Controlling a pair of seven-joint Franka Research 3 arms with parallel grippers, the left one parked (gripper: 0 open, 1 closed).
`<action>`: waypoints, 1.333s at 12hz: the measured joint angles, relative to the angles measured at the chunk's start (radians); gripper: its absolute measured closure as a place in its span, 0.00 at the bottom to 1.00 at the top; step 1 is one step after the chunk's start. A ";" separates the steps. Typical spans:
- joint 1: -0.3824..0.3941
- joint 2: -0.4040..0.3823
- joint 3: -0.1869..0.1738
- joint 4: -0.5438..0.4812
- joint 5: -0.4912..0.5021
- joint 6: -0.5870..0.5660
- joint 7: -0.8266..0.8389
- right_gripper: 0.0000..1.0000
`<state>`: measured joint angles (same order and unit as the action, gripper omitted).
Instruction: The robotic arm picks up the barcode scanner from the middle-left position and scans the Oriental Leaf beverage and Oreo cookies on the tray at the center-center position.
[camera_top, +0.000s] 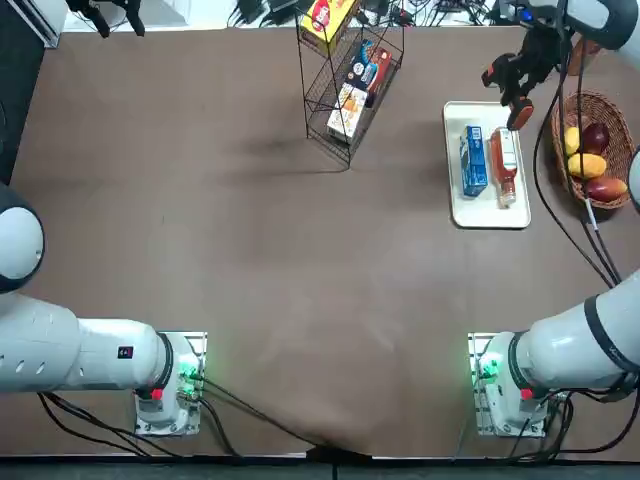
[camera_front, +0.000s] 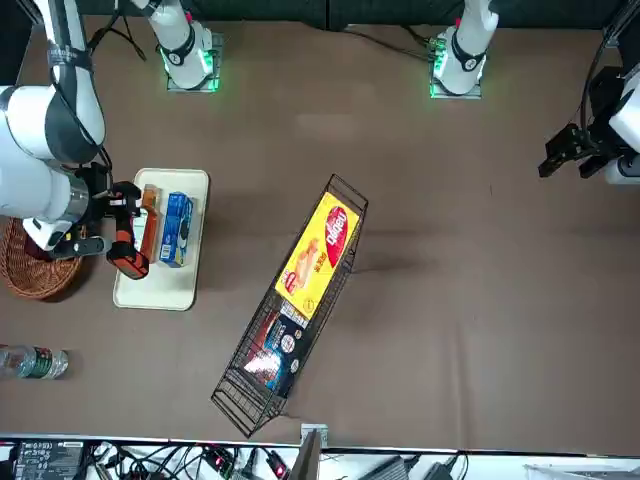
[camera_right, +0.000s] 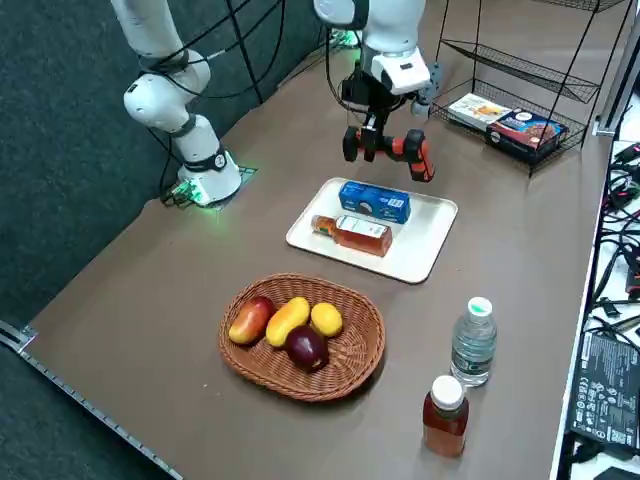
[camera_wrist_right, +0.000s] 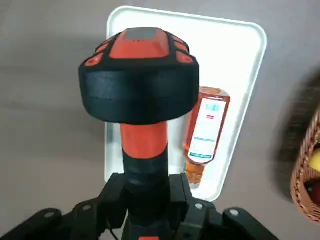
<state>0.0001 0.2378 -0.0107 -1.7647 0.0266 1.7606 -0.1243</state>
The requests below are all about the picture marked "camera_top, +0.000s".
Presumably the black base cable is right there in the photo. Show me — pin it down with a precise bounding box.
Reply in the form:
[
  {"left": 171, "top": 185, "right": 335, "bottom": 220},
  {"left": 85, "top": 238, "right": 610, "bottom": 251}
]
[
  {"left": 197, "top": 377, "right": 351, "bottom": 454},
  {"left": 37, "top": 392, "right": 186, "bottom": 459},
  {"left": 507, "top": 387, "right": 640, "bottom": 461},
  {"left": 197, "top": 397, "right": 246, "bottom": 459}
]

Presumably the white metal rail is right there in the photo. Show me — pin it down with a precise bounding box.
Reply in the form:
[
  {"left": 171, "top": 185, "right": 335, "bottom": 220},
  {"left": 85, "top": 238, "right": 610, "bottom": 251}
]
[{"left": 14, "top": 0, "right": 68, "bottom": 50}]

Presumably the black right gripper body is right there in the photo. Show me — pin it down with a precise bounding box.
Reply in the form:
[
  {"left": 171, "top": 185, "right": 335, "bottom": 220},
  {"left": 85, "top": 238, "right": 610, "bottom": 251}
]
[{"left": 522, "top": 27, "right": 564, "bottom": 81}]

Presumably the white plastic tray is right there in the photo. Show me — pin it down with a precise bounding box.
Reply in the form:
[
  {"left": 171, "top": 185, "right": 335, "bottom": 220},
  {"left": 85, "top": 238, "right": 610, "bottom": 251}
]
[{"left": 443, "top": 101, "right": 532, "bottom": 230}]

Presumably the large yellow mango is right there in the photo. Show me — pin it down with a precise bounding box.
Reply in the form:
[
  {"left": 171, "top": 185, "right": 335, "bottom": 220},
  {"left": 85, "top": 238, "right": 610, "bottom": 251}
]
[{"left": 567, "top": 152, "right": 608, "bottom": 180}]

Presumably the black cable silver connector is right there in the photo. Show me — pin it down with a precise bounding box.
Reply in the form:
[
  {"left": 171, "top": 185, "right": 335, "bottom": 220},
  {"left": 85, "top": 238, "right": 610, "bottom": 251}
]
[{"left": 574, "top": 27, "right": 624, "bottom": 284}]

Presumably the black wire rack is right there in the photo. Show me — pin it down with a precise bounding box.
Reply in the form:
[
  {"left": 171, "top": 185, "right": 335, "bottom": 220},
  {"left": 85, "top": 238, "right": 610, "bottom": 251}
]
[{"left": 294, "top": 0, "right": 406, "bottom": 174}]

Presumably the brown wooden block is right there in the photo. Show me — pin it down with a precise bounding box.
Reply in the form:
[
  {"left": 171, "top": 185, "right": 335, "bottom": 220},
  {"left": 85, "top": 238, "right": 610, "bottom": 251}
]
[{"left": 569, "top": 38, "right": 601, "bottom": 76}]

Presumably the orange black barcode scanner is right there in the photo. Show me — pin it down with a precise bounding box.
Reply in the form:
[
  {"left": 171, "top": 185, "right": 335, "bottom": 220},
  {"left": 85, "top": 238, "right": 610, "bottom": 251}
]
[{"left": 480, "top": 52, "right": 535, "bottom": 132}]

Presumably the brown wicker basket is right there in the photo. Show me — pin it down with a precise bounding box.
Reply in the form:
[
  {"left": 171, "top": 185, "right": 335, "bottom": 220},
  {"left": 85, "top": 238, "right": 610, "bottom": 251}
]
[{"left": 549, "top": 89, "right": 637, "bottom": 210}]

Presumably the white orange snack box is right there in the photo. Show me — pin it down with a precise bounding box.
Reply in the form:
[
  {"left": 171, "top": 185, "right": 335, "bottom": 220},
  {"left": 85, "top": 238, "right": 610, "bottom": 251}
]
[{"left": 326, "top": 82, "right": 370, "bottom": 142}]

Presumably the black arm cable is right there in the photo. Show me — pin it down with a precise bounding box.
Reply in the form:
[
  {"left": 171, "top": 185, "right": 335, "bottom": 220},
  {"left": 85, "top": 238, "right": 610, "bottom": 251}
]
[{"left": 532, "top": 27, "right": 616, "bottom": 289}]

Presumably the red yellow mango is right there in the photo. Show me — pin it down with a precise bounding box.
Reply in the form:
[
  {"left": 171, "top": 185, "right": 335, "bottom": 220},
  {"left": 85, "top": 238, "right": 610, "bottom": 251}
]
[{"left": 584, "top": 176, "right": 629, "bottom": 202}]

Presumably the blue red snack box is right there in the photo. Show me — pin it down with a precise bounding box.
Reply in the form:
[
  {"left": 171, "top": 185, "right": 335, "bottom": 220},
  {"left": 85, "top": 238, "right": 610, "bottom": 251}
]
[{"left": 348, "top": 40, "right": 394, "bottom": 95}]

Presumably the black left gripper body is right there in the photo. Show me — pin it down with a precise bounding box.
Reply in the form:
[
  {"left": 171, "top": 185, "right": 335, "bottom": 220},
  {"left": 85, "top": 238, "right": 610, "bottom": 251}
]
[{"left": 66, "top": 0, "right": 143, "bottom": 14}]

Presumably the yellow red snack box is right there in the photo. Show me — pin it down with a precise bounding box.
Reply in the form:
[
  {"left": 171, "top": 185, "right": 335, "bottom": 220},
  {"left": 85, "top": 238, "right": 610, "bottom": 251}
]
[{"left": 301, "top": 0, "right": 360, "bottom": 56}]

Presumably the amber tea beverage bottle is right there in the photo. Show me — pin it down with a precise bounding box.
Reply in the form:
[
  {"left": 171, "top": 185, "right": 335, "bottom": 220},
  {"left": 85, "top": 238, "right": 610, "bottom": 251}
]
[{"left": 487, "top": 126, "right": 518, "bottom": 209}]

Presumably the dark red round fruit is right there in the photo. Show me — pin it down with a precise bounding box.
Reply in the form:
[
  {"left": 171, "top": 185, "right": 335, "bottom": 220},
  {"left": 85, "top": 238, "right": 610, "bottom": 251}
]
[{"left": 581, "top": 123, "right": 611, "bottom": 155}]

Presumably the blue Oreo cookie box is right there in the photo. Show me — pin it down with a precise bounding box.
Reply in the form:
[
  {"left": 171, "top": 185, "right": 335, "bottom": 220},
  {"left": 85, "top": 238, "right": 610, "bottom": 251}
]
[{"left": 460, "top": 124, "right": 490, "bottom": 197}]

